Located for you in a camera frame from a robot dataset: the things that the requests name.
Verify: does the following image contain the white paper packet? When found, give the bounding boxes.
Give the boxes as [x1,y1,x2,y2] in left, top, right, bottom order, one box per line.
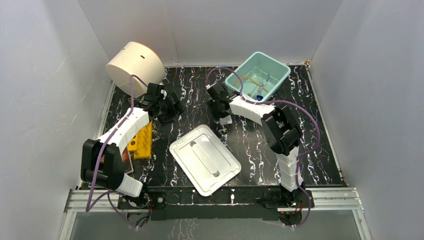
[219,115,233,125]

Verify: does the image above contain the white bin lid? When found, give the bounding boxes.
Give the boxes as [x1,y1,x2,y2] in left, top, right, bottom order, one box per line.
[169,124,242,197]

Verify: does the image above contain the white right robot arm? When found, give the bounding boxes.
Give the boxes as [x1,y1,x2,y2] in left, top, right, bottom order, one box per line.
[206,83,304,207]

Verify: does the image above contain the teal plastic bin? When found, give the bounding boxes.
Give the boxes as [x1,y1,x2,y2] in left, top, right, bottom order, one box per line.
[224,51,291,102]

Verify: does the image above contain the dark book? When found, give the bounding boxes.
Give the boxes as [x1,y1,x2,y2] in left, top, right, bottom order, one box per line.
[121,147,134,174]

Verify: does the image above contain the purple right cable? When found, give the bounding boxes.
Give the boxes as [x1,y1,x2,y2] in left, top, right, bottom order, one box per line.
[205,67,322,228]

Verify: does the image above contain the tan rubber tube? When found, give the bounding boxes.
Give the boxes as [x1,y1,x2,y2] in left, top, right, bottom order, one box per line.
[241,76,269,95]

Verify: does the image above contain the yellow test tube rack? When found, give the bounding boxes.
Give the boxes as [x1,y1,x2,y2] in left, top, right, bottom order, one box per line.
[127,121,153,160]

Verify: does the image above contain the cream cylindrical drum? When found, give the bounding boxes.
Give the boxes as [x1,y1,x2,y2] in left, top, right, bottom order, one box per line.
[105,41,166,98]

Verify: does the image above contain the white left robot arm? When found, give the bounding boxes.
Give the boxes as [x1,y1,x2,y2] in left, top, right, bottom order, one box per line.
[80,83,185,208]

